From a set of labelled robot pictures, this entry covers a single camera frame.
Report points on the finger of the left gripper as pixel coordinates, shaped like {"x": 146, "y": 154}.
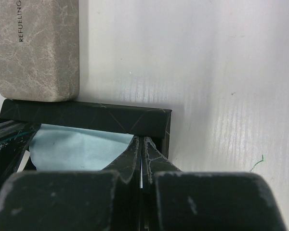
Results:
{"x": 15, "y": 137}

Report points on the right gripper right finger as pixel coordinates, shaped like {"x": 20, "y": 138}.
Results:
{"x": 153, "y": 161}

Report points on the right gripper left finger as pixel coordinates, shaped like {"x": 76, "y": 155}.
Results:
{"x": 127, "y": 164}

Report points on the black rectangular case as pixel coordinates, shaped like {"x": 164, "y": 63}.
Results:
{"x": 136, "y": 121}

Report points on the blue cloth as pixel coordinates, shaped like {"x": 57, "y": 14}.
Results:
{"x": 58, "y": 148}

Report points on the grey glasses case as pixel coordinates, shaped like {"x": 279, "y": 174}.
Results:
{"x": 39, "y": 50}

